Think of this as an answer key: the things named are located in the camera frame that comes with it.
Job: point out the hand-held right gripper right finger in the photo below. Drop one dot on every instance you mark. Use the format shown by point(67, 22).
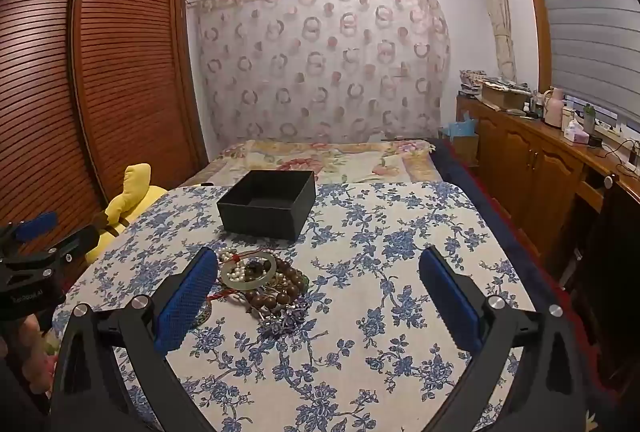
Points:
point(450, 297)

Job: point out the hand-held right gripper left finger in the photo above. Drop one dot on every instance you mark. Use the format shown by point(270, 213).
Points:
point(185, 297)

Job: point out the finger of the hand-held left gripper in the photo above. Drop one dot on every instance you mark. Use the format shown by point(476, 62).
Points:
point(35, 224)
point(75, 244)

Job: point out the pale green jade bangle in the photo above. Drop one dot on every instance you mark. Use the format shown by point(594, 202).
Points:
point(235, 283)

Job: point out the purple crystal bead strand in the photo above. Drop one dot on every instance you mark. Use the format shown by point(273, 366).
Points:
point(285, 319)

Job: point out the black square box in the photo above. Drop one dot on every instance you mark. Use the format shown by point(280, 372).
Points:
point(260, 217)

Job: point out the yellow plush toy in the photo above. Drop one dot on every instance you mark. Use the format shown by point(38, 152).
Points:
point(135, 202)

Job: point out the dark blue bedspread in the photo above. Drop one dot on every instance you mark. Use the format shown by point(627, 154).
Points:
point(475, 192)

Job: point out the blue floral tablecloth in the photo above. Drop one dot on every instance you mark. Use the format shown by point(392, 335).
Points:
point(350, 362)

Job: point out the wooden sideboard cabinet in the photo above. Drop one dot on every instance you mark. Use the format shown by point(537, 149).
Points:
point(525, 161)

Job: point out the cardboard box with blue paper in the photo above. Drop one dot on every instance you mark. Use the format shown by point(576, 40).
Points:
point(462, 141)

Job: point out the dark furniture piece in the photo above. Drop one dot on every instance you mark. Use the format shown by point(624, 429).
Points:
point(610, 262)

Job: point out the floral bed blanket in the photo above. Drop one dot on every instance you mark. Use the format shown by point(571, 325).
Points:
point(350, 161)

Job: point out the brown louvered wooden wardrobe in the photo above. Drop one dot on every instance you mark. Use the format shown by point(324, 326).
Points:
point(125, 61)

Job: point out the tissue box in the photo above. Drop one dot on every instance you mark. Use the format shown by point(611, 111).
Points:
point(575, 134)

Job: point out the flat cardboard box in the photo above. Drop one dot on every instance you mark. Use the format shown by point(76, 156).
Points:
point(505, 96)

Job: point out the pink thermos jug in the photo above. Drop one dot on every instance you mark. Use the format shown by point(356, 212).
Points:
point(554, 111)

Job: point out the stack of papers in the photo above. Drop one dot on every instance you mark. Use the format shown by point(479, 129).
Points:
point(472, 81)

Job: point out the green bottle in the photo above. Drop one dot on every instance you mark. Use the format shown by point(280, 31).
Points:
point(590, 119)

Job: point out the circle patterned curtain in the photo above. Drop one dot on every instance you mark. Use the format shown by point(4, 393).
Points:
point(310, 61)

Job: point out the beige window curtain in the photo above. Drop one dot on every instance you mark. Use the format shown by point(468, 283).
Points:
point(500, 11)

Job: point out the grey window blind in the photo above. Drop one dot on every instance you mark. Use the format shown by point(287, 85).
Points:
point(590, 11)

